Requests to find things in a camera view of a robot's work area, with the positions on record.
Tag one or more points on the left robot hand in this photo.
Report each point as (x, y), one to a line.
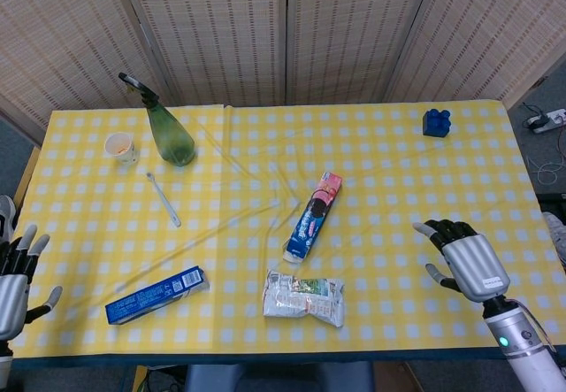
(11, 299)

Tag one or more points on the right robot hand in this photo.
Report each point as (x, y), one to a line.
(475, 268)

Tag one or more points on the blue pink cookie box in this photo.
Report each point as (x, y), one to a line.
(309, 224)

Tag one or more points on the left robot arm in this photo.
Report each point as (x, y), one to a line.
(3, 372)

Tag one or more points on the dark blue toothpaste box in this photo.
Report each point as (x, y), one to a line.
(150, 299)

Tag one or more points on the white crinkled snack bag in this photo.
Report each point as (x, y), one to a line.
(300, 301)

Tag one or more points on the grey white bundle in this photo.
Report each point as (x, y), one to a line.
(556, 228)

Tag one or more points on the yellow white checkered tablecloth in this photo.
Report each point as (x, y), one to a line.
(376, 188)

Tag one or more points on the blue toy building block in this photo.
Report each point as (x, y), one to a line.
(435, 125)

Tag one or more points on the black plug adapter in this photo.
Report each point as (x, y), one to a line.
(536, 122)

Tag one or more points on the white power strip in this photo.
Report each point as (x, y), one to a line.
(555, 120)

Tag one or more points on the white toothbrush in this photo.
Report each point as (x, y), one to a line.
(164, 201)

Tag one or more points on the white paper cup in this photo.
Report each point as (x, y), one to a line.
(127, 155)

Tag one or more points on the green spray bottle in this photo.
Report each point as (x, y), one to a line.
(170, 140)

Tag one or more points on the blue grey seat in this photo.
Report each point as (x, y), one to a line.
(274, 378)

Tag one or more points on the woven folding screen panel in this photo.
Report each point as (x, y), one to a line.
(354, 33)
(486, 33)
(212, 33)
(57, 33)

